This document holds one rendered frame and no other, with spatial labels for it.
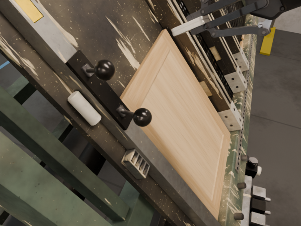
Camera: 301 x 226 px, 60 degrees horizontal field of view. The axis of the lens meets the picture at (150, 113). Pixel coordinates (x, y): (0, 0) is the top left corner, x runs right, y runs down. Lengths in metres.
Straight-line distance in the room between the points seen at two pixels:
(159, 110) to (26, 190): 0.46
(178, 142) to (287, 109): 2.18
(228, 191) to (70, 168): 0.63
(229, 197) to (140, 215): 0.41
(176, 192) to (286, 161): 1.78
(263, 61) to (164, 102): 2.78
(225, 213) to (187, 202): 0.24
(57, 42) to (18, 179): 0.27
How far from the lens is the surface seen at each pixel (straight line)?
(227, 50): 1.35
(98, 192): 0.67
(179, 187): 0.77
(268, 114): 2.79
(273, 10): 0.48
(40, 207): 0.47
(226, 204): 1.03
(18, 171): 0.45
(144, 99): 0.74
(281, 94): 3.08
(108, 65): 0.46
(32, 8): 0.58
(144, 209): 0.76
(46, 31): 0.57
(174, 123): 0.85
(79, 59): 0.58
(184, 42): 1.01
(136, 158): 0.65
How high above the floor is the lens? 1.80
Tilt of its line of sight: 45 degrees down
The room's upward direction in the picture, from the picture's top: straight up
